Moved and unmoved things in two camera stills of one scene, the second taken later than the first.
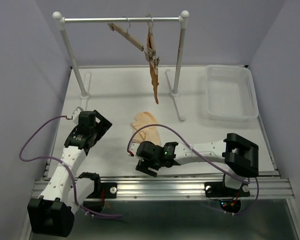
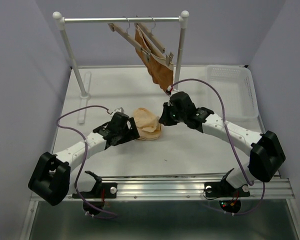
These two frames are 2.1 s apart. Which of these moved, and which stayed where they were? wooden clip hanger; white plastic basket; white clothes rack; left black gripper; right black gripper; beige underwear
Moved: beige underwear; left black gripper; right black gripper
Stayed: white plastic basket; wooden clip hanger; white clothes rack
